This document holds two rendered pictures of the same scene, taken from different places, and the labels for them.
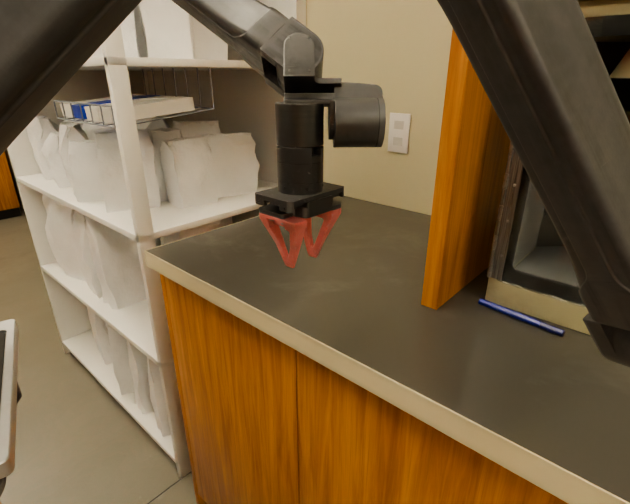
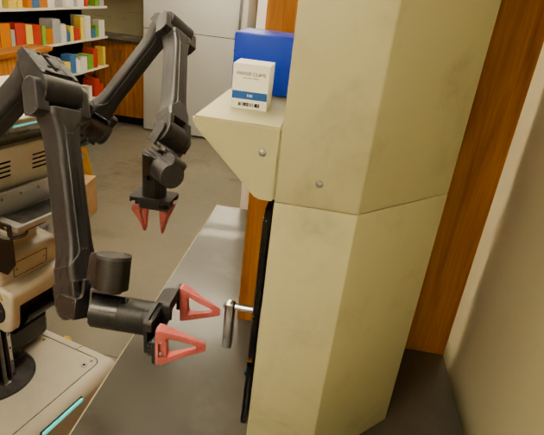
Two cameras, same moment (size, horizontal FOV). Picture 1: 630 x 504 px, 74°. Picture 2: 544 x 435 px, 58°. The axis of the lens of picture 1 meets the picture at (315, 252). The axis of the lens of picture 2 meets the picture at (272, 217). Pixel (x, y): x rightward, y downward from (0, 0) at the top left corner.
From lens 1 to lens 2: 1.09 m
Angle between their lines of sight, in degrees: 49
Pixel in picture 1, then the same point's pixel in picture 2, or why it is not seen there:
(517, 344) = (218, 356)
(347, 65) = not seen: hidden behind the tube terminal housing
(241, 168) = not seen: hidden behind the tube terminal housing
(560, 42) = (51, 167)
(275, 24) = (164, 113)
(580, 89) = (53, 183)
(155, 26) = not seen: hidden behind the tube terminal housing
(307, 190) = (144, 194)
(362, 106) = (159, 165)
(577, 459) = (117, 379)
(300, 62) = (154, 135)
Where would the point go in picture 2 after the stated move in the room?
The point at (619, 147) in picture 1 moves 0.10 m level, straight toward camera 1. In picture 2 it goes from (59, 207) to (2, 201)
